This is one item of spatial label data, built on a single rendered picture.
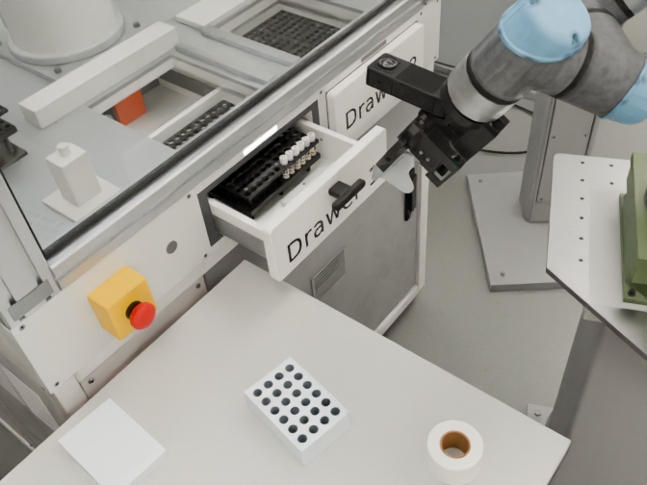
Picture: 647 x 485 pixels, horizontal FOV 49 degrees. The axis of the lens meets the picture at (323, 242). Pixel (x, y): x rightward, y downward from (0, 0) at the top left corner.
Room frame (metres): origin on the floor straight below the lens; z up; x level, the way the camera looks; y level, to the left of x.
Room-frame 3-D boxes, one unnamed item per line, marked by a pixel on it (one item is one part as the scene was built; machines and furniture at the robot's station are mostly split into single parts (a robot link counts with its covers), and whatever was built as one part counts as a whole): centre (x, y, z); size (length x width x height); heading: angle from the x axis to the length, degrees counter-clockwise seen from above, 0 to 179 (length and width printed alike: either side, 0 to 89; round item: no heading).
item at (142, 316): (0.63, 0.26, 0.88); 0.04 x 0.03 x 0.04; 138
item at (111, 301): (0.65, 0.29, 0.88); 0.07 x 0.05 x 0.07; 138
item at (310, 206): (0.83, -0.02, 0.87); 0.29 x 0.02 x 0.11; 138
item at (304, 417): (0.52, 0.06, 0.78); 0.12 x 0.08 x 0.04; 37
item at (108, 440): (0.49, 0.31, 0.77); 0.13 x 0.09 x 0.02; 44
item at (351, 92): (1.14, -0.14, 0.87); 0.29 x 0.02 x 0.11; 138
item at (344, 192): (0.81, -0.04, 0.91); 0.07 x 0.04 x 0.01; 138
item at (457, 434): (0.43, -0.14, 0.78); 0.07 x 0.07 x 0.04
